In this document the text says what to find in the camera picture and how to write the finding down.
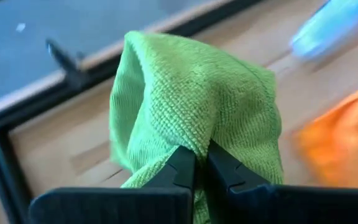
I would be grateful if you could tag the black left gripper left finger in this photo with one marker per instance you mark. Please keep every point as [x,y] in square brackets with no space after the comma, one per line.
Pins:
[135,205]

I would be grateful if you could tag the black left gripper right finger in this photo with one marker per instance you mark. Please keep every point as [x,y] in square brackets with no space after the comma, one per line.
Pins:
[291,205]

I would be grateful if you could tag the orange microfiber towel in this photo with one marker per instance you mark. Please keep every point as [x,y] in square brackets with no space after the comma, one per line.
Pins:
[343,140]

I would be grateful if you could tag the green microfiber towel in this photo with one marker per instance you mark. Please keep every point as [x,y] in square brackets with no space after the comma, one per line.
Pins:
[197,93]

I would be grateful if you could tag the pale blue spray bottle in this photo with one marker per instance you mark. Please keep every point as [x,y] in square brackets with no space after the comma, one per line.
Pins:
[331,28]

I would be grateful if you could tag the white floor scrap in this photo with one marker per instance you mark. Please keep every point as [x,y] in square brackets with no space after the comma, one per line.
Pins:
[20,27]

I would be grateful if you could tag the black aluminium table frame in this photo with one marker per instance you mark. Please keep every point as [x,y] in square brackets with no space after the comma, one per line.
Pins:
[3,161]

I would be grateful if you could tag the black frame clamp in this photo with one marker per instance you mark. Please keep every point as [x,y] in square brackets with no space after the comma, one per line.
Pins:
[70,71]

